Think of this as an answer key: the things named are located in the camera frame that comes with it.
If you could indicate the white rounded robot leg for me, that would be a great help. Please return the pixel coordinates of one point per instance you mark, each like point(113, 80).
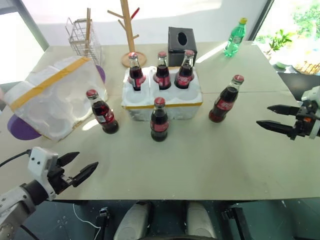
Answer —
point(133, 222)
point(200, 221)

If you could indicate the wooden sticks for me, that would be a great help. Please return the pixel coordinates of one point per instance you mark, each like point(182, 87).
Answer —
point(87, 30)

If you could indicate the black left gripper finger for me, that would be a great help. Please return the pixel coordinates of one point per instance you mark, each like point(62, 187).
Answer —
point(68, 157)
point(86, 172)

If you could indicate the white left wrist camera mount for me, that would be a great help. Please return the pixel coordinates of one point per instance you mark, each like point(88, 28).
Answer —
point(40, 158)

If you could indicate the red item on rack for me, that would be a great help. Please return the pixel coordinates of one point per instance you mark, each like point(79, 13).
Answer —
point(135, 12)

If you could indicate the woven tray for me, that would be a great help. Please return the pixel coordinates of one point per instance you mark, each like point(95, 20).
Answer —
point(308, 68)

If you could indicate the glass cola bottle red cap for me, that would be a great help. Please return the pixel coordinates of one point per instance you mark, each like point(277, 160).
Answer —
point(136, 75)
point(183, 76)
point(223, 105)
point(159, 122)
point(105, 116)
point(162, 75)

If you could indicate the green bowl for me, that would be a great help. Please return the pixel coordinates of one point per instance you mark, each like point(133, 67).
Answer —
point(282, 64)

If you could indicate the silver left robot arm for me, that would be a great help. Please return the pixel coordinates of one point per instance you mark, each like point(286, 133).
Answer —
point(13, 200)

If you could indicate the black side table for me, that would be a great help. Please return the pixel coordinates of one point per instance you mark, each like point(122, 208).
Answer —
point(300, 83)

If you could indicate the green plastic bottle yellow cap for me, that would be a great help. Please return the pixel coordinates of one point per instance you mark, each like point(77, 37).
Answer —
point(233, 40)

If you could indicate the green potted plant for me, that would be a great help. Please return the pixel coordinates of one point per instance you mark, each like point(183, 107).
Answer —
point(278, 42)

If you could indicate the white foam lid yellow tape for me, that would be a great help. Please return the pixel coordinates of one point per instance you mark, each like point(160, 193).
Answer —
point(55, 100)

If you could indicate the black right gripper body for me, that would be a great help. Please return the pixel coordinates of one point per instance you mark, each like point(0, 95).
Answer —
point(303, 122)

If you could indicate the black table leg bracket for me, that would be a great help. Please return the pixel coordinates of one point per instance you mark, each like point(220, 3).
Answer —
point(103, 222)
point(233, 220)

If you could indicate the black tissue box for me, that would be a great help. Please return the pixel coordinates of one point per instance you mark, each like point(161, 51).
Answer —
point(182, 50)

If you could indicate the white foam bottle crate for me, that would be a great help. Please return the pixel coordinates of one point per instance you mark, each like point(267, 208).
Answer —
point(160, 110)

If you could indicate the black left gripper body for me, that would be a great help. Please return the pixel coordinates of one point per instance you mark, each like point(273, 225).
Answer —
point(58, 178)

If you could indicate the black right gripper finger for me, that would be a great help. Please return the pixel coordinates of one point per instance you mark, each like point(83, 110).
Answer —
point(285, 110)
point(277, 127)

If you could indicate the wooden tree rack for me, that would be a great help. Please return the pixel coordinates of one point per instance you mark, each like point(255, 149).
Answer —
point(128, 32)

